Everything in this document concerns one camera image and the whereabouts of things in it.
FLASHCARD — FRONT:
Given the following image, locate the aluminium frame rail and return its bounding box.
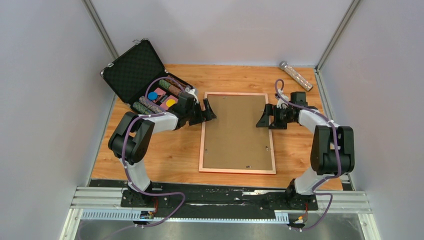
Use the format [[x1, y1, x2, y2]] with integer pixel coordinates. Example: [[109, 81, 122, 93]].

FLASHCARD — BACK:
[[60, 182, 381, 240]]

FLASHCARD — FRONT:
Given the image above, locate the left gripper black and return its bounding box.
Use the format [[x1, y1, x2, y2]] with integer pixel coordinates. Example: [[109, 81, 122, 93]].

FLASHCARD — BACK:
[[186, 99, 217, 127]]

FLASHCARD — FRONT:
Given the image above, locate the blue round chip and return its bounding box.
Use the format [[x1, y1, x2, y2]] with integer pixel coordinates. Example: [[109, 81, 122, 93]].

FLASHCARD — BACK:
[[147, 91, 159, 102]]

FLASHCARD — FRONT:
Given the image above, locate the yellow round chip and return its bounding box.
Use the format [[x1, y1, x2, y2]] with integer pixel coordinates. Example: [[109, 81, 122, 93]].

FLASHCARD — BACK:
[[165, 98, 177, 108]]

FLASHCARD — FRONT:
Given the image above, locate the black foam-lined case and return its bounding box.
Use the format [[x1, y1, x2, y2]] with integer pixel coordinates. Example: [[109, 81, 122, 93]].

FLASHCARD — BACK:
[[100, 38, 194, 114]]

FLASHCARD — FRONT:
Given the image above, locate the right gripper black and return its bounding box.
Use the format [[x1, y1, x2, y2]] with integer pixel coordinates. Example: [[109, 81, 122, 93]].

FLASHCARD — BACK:
[[255, 103, 294, 130]]

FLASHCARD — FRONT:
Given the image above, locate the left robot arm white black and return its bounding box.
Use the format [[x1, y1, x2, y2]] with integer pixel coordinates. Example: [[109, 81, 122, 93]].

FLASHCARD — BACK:
[[108, 92, 217, 207]]

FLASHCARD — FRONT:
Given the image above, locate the pink card box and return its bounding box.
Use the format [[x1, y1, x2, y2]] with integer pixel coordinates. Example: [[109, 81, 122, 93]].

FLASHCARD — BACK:
[[153, 87, 178, 110]]

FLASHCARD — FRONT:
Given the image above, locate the green poker chip roll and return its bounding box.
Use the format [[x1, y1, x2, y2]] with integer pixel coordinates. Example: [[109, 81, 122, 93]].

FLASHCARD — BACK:
[[132, 102, 156, 115]]

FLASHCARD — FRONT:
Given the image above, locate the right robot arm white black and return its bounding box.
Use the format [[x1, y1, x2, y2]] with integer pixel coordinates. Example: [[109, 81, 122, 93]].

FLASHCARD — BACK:
[[256, 89, 355, 209]]

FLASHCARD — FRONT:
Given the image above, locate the brown poker chip roll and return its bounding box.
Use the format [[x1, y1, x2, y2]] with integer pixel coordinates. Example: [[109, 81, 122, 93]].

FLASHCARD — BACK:
[[164, 75, 191, 93]]

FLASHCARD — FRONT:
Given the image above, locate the dark green chip roll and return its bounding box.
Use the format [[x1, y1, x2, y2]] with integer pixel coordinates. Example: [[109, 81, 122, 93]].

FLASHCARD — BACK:
[[159, 79, 182, 96]]

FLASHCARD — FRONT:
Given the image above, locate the pink wooden picture frame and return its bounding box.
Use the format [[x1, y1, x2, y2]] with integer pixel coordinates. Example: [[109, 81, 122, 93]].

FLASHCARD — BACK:
[[198, 91, 277, 175]]

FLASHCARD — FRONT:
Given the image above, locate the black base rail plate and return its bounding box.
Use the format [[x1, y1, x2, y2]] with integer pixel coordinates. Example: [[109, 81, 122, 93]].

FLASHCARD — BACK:
[[89, 179, 319, 219]]

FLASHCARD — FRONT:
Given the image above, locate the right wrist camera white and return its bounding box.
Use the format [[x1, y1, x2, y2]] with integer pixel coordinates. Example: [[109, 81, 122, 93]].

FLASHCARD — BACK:
[[275, 89, 290, 109]]

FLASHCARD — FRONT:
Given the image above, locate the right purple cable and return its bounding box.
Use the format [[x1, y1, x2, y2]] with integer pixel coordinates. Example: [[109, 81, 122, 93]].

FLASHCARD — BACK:
[[274, 78, 343, 232]]

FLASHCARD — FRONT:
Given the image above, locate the glitter-filled clear tube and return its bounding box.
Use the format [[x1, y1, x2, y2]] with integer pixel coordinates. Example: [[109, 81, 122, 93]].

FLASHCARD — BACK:
[[278, 61, 314, 92]]

